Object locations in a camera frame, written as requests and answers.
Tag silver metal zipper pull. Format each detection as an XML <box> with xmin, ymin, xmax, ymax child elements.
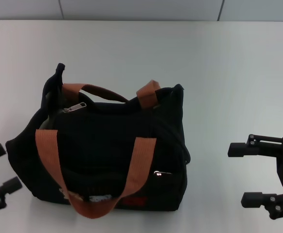
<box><xmin>63</xmin><ymin>101</ymin><xmax>87</xmax><ymax>114</ymax></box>

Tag black food bag orange handles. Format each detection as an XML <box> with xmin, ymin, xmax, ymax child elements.
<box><xmin>5</xmin><ymin>63</ymin><xmax>191</xmax><ymax>220</ymax></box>

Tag small pocket zipper pull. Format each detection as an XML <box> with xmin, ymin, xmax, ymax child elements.
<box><xmin>153</xmin><ymin>170</ymin><xmax>173</xmax><ymax>178</ymax></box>

